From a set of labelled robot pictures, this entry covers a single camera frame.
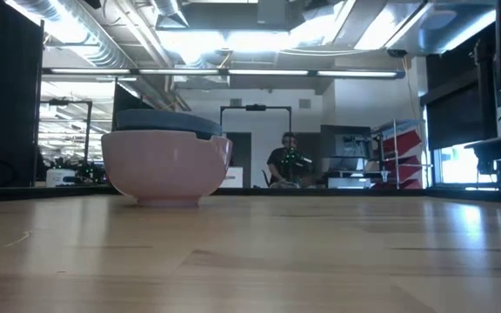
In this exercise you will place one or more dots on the large gray bowl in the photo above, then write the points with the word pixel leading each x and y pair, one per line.
pixel 168 121

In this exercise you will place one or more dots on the background black robot arm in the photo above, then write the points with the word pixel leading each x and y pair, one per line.
pixel 293 161

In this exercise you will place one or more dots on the red and white shelf rack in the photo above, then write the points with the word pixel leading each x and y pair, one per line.
pixel 407 143

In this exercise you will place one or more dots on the white carton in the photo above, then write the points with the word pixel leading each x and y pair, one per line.
pixel 234 177

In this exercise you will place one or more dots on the person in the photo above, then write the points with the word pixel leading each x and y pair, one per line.
pixel 278 167

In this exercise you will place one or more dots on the long ceiling light fixture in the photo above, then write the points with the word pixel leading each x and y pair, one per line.
pixel 268 72

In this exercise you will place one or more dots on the large light pink bowl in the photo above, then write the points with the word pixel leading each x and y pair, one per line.
pixel 163 167

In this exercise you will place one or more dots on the black hanging screen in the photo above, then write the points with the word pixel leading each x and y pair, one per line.
pixel 126 97

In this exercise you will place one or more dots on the white box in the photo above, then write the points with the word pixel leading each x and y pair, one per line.
pixel 59 177

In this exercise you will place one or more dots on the dark window blind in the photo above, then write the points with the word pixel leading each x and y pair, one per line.
pixel 459 113

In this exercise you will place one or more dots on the dark side desk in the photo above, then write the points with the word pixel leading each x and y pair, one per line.
pixel 500 148

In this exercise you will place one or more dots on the black side partition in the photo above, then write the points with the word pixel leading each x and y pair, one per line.
pixel 4 95

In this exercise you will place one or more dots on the black gantry frame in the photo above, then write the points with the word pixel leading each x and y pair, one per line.
pixel 88 130
pixel 255 107

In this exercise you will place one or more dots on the silver ventilation duct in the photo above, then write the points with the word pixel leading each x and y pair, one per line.
pixel 170 11

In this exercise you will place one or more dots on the ceiling security camera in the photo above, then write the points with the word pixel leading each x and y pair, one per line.
pixel 397 53

